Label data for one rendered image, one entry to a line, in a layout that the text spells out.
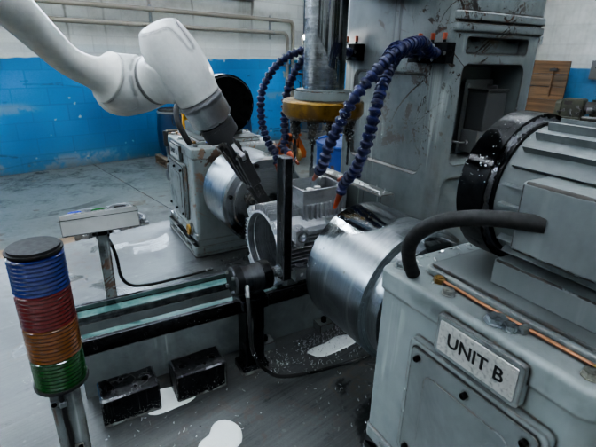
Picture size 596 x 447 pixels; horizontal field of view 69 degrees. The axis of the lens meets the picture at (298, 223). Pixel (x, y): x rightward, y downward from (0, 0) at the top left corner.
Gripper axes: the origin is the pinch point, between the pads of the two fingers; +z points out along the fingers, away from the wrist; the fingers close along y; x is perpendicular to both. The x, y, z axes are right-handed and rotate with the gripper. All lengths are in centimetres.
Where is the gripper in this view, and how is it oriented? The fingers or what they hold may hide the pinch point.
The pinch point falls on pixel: (258, 194)
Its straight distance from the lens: 103.9
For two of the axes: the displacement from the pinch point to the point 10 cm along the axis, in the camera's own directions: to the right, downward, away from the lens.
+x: -7.6, 6.1, -2.3
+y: -5.0, -3.2, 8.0
